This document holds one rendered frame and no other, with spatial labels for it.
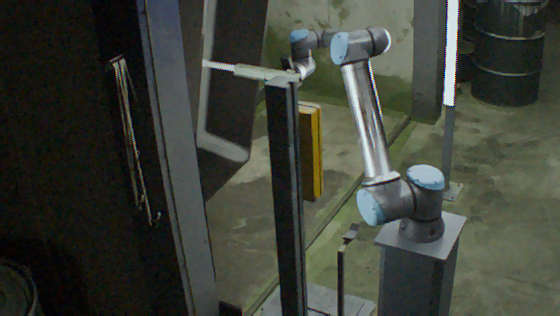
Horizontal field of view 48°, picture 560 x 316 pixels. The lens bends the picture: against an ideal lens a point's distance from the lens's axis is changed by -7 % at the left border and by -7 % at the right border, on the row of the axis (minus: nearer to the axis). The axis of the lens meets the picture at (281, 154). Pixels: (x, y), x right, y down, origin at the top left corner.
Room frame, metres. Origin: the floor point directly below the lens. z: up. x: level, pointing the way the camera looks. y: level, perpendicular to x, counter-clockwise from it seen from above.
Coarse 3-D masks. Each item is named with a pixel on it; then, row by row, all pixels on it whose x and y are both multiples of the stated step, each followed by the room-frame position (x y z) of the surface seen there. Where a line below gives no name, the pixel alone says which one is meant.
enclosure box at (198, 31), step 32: (192, 0) 2.50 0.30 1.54; (224, 0) 3.14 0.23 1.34; (256, 0) 3.05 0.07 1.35; (192, 32) 2.51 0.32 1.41; (224, 32) 3.15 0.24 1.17; (256, 32) 3.06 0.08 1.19; (192, 64) 2.52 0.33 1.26; (256, 64) 3.07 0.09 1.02; (192, 96) 2.53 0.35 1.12; (224, 96) 3.16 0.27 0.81; (256, 96) 3.05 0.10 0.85; (224, 128) 3.17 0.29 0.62; (224, 160) 3.08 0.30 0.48
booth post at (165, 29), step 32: (96, 0) 1.81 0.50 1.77; (128, 0) 1.74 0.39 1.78; (160, 0) 1.82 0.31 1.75; (96, 32) 1.82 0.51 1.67; (128, 32) 1.75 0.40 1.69; (160, 32) 1.80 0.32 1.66; (128, 64) 1.76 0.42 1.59; (160, 64) 1.79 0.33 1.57; (128, 96) 1.77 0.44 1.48; (160, 96) 1.77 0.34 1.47; (160, 128) 1.75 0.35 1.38; (192, 128) 1.88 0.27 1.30; (160, 160) 1.73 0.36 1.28; (192, 160) 1.86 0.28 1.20; (128, 192) 1.81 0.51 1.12; (160, 192) 1.74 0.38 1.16; (192, 192) 1.84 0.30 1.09; (160, 224) 1.75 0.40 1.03; (192, 224) 1.82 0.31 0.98; (160, 256) 1.77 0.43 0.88; (192, 256) 1.79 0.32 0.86; (160, 288) 1.79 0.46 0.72; (192, 288) 1.77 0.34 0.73
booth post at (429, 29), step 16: (416, 0) 4.28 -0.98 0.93; (432, 0) 4.22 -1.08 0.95; (416, 16) 4.28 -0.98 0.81; (432, 16) 4.22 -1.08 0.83; (416, 32) 4.28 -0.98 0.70; (432, 32) 4.22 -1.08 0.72; (416, 48) 4.28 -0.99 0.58; (432, 48) 4.22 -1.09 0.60; (416, 64) 4.28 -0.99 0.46; (432, 64) 4.21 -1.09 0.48; (416, 80) 4.27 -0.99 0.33; (432, 80) 4.21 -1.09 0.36; (416, 96) 4.27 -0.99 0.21; (432, 96) 4.21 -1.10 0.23; (416, 112) 4.27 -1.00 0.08; (432, 112) 4.21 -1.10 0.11
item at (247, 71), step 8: (208, 64) 2.76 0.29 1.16; (216, 64) 2.74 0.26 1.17; (224, 64) 2.72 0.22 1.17; (240, 64) 2.70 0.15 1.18; (240, 72) 2.66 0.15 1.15; (248, 72) 2.64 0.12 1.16; (256, 72) 2.63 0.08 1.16; (264, 72) 2.61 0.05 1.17; (272, 72) 2.60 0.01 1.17; (280, 72) 2.59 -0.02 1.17; (288, 72) 2.58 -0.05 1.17
